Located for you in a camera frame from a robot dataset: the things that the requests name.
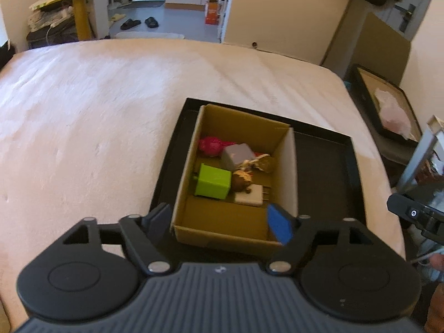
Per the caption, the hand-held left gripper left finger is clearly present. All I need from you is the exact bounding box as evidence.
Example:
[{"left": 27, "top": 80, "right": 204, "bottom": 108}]
[{"left": 62, "top": 202, "right": 172, "bottom": 275}]

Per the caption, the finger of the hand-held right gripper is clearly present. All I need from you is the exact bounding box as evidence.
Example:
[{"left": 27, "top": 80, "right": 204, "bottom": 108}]
[{"left": 387, "top": 193, "right": 444, "bottom": 245}]

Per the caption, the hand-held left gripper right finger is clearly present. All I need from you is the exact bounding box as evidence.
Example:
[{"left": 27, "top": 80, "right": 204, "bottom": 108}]
[{"left": 266, "top": 203, "right": 375, "bottom": 274}]

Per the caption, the white charger plug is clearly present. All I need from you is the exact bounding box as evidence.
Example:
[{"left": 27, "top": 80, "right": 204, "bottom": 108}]
[{"left": 233, "top": 184, "right": 272, "bottom": 208}]

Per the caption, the small brown figurine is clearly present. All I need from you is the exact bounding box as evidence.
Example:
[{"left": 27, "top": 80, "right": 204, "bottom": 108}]
[{"left": 231, "top": 170, "right": 254, "bottom": 194}]

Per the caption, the tan figurine toy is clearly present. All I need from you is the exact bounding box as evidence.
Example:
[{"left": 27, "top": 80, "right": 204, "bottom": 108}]
[{"left": 243, "top": 152, "right": 273, "bottom": 174}]

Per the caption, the green cube box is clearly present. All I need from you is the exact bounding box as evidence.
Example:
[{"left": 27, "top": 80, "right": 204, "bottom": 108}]
[{"left": 193, "top": 164, "right": 232, "bottom": 201}]

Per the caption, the white cube toy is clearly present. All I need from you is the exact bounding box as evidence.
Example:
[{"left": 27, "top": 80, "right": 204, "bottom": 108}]
[{"left": 221, "top": 143, "right": 255, "bottom": 170}]

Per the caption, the cardboard box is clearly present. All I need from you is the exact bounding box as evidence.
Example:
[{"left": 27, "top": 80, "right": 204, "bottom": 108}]
[{"left": 170, "top": 103, "right": 299, "bottom": 248}]

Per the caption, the pink plush toy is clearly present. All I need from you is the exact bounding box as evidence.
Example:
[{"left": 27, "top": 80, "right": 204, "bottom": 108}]
[{"left": 198, "top": 136, "right": 238, "bottom": 157}]

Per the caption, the crumpled clear plastic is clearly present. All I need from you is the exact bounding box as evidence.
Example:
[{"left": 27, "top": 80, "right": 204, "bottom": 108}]
[{"left": 374, "top": 88, "right": 418, "bottom": 139}]

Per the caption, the black framed tray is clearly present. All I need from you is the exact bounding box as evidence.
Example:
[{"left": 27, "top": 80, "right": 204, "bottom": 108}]
[{"left": 352, "top": 63, "right": 423, "bottom": 146}]

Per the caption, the flat cardboard sheet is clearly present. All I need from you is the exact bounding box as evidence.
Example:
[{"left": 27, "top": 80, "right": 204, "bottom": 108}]
[{"left": 354, "top": 12, "right": 412, "bottom": 87}]

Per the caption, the white floor mat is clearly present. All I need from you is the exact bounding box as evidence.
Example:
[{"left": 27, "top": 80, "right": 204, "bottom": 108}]
[{"left": 114, "top": 31, "right": 186, "bottom": 41}]

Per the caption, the orange box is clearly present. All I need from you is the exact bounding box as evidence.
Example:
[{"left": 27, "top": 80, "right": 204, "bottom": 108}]
[{"left": 205, "top": 0, "right": 220, "bottom": 25}]

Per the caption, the grey floor mat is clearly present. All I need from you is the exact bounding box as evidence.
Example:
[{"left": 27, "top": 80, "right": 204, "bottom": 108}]
[{"left": 121, "top": 2, "right": 165, "bottom": 9}]

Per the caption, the round table with yellow leg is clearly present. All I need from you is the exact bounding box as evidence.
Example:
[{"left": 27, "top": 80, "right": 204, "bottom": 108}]
[{"left": 29, "top": 0, "right": 132, "bottom": 41}]

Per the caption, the stack of papers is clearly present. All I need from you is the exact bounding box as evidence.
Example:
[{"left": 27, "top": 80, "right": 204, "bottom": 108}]
[{"left": 27, "top": 2, "right": 75, "bottom": 36}]

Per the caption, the grey metal frame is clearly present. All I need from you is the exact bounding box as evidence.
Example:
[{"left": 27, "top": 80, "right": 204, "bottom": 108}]
[{"left": 395, "top": 115, "right": 444, "bottom": 195}]

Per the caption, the metal door handle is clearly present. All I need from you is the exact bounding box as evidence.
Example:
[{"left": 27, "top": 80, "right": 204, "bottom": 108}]
[{"left": 395, "top": 3, "right": 416, "bottom": 32}]

